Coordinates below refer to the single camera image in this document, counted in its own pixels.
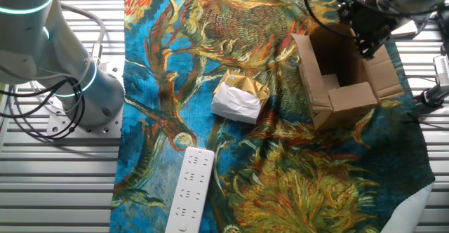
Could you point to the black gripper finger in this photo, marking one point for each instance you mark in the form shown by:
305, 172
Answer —
365, 48
378, 47

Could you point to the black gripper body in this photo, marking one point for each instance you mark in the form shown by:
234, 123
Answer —
372, 24

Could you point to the brown cardboard box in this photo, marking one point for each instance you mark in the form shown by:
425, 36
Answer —
350, 103

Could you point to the white flat box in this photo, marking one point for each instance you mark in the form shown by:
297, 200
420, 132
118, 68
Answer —
403, 29

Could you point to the gold tissue pack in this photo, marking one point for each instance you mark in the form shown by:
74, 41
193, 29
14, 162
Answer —
235, 103

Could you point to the sunflower painting cloth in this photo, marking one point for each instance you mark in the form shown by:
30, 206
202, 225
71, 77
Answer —
315, 191

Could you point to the white power strip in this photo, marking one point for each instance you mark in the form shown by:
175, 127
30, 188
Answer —
189, 191

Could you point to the black bracket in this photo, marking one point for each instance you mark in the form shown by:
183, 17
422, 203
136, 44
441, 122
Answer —
443, 33

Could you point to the silver camera on mount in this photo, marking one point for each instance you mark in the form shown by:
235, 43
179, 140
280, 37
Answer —
442, 69

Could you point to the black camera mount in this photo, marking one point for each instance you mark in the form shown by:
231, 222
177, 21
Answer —
433, 96

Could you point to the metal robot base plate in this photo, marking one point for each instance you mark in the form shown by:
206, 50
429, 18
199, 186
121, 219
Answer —
112, 127

